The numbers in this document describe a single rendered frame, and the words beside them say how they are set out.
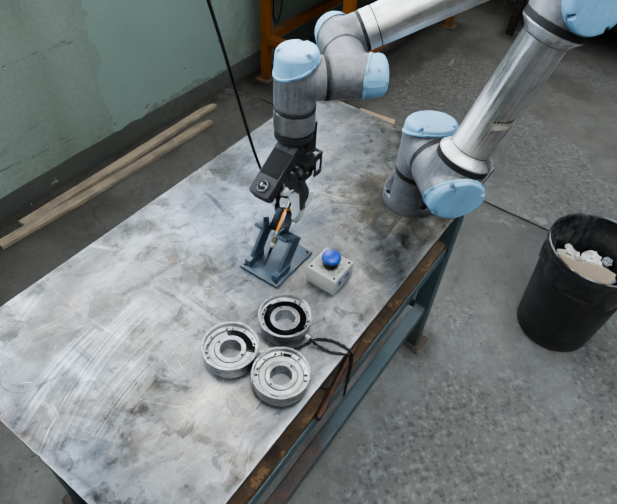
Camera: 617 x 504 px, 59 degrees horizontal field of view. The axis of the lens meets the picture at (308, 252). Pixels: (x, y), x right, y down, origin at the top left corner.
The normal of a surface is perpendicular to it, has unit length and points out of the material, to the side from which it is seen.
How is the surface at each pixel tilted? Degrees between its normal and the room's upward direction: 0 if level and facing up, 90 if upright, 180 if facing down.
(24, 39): 90
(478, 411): 0
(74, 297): 0
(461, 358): 0
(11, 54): 90
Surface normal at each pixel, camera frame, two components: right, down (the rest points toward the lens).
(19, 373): 0.05, -0.68
